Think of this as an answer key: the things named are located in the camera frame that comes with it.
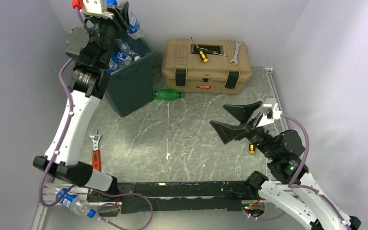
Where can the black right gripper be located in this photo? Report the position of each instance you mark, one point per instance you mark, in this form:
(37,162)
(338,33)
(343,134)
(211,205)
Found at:
(226,132)

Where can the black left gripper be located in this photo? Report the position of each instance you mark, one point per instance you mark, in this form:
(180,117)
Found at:
(121,14)

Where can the crushed Pepsi bottle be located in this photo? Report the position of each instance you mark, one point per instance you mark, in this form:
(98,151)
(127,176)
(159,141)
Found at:
(136,30)

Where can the dark green plastic bin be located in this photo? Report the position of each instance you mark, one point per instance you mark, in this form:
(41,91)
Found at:
(131,87)

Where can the green plastic bottle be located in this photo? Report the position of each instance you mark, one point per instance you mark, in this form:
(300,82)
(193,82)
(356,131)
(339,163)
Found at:
(168,94)

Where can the crushed blue label bottle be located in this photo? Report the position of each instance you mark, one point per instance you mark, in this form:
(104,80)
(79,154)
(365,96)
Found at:
(117,61)

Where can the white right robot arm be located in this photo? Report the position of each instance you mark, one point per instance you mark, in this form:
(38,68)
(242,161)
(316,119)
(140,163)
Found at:
(294,189)

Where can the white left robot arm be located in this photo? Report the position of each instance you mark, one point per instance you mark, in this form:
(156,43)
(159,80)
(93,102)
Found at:
(62,159)

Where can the yellow black tool right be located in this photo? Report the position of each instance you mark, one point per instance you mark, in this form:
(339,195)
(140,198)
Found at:
(251,148)

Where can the yellow black screwdriver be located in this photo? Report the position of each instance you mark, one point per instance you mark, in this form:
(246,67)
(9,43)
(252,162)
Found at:
(200,52)

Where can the tan plastic toolbox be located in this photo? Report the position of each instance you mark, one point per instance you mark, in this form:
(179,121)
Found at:
(184,71)

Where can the thin dark screwdriver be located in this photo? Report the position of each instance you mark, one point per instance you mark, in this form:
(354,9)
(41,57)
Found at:
(211,52)

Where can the silver open-end wrench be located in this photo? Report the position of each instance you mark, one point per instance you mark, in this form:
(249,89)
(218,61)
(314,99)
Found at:
(234,60)

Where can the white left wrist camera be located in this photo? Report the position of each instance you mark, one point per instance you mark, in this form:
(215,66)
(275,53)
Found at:
(96,8)

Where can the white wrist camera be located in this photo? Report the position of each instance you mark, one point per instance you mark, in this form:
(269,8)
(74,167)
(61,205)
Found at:
(272,112)
(96,8)

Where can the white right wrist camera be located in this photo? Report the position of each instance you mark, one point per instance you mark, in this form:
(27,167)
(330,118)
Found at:
(272,112)

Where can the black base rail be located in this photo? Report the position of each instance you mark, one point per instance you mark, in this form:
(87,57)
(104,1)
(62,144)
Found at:
(137,197)

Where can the red handle adjustable wrench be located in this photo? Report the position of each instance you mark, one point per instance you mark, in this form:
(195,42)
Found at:
(96,155)

